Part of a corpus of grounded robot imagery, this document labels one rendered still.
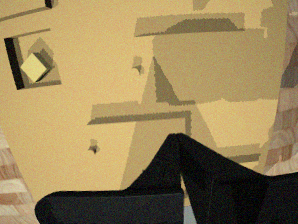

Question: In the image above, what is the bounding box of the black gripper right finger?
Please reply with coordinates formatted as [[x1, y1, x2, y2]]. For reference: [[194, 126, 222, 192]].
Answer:
[[177, 133, 298, 224]]

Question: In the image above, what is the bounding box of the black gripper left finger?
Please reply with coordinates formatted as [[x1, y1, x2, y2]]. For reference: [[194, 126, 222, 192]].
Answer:
[[35, 133, 185, 224]]

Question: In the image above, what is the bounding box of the yellow cube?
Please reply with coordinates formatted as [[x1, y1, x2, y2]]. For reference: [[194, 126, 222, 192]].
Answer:
[[21, 52, 53, 83]]

